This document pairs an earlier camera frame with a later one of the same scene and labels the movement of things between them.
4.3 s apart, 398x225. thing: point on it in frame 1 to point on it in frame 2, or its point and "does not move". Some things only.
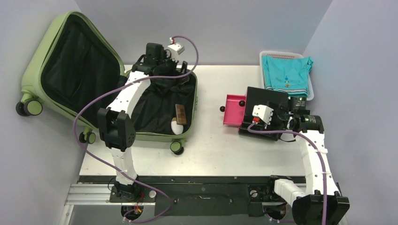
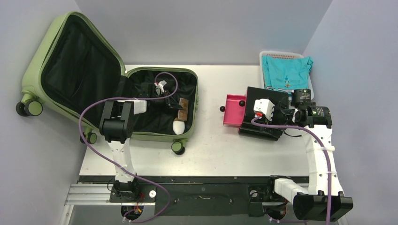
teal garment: [288, 75] does not move
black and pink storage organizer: [238, 110] does not move
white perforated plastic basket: [282, 54] does not move
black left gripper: [166, 57] to [172, 103]
